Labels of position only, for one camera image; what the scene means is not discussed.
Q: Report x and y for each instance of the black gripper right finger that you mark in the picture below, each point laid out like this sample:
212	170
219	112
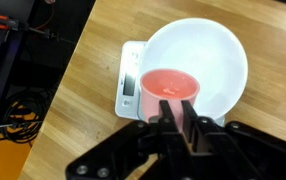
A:
216	154

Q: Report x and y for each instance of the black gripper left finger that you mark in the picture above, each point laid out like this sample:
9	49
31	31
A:
175	157

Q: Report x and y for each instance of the pink plastic cup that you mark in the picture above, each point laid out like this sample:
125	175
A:
167	84

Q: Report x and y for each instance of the white bowl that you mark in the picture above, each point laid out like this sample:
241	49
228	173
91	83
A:
210	53

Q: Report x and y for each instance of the white kitchen scale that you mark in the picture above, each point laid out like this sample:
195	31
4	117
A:
128	90

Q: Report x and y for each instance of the orange handled clamp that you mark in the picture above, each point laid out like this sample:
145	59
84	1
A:
10	24

